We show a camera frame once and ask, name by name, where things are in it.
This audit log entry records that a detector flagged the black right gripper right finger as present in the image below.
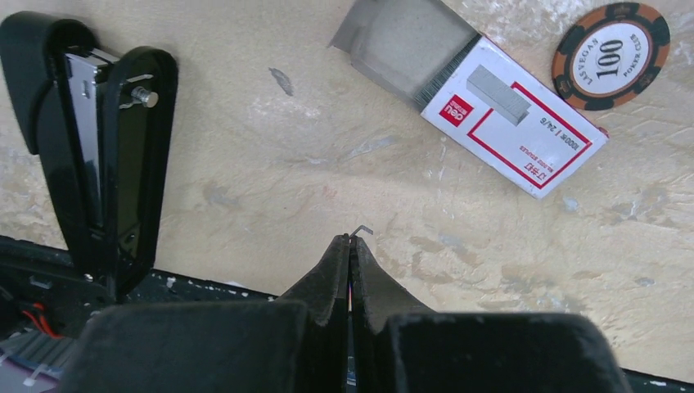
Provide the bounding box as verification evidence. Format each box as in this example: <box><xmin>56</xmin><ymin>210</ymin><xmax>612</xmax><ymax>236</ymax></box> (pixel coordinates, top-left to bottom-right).
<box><xmin>349</xmin><ymin>237</ymin><xmax>630</xmax><ymax>392</ymax></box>

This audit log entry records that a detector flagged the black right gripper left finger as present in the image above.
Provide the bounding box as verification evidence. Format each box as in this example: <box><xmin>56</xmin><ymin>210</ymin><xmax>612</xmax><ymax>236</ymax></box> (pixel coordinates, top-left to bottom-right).
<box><xmin>58</xmin><ymin>235</ymin><xmax>349</xmax><ymax>392</ymax></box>

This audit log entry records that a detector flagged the bent metal staple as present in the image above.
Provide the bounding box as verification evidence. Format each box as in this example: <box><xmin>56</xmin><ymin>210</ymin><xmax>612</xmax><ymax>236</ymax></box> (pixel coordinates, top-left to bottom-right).
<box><xmin>349</xmin><ymin>225</ymin><xmax>374</xmax><ymax>237</ymax></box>

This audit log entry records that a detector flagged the red staple box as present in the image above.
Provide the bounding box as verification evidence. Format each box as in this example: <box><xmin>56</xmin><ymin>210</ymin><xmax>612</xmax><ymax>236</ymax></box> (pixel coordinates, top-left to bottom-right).
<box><xmin>331</xmin><ymin>0</ymin><xmax>608</xmax><ymax>199</ymax></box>

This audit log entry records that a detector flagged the black stapler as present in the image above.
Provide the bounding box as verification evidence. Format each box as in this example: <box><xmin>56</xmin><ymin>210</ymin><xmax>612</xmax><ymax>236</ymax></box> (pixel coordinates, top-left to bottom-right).
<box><xmin>1</xmin><ymin>11</ymin><xmax>178</xmax><ymax>299</ymax></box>

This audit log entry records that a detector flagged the brown poker chip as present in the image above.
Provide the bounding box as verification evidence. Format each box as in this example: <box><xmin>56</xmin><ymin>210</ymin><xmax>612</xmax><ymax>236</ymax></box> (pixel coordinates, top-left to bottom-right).
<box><xmin>552</xmin><ymin>2</ymin><xmax>670</xmax><ymax>111</ymax></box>

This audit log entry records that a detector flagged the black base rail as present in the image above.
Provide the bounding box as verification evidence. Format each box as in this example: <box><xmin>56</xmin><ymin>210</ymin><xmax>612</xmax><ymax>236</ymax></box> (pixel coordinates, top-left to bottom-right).
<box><xmin>1</xmin><ymin>234</ymin><xmax>276</xmax><ymax>364</ymax></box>

